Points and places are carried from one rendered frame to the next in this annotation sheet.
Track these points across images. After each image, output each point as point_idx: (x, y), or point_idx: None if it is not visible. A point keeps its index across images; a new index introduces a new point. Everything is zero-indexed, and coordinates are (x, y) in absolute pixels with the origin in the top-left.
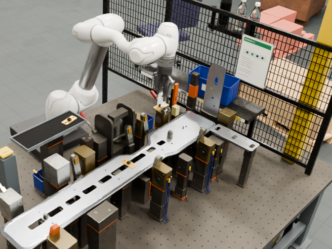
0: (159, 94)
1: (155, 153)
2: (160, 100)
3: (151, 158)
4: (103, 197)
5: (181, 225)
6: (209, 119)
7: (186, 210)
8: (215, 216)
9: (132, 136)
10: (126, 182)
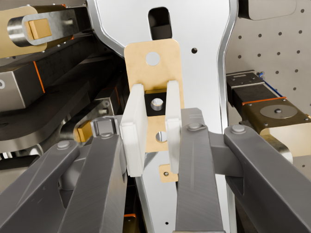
0: (139, 166)
1: (196, 82)
2: (143, 114)
3: (204, 108)
4: None
5: (290, 62)
6: None
7: (270, 21)
8: None
9: (93, 111)
10: (231, 211)
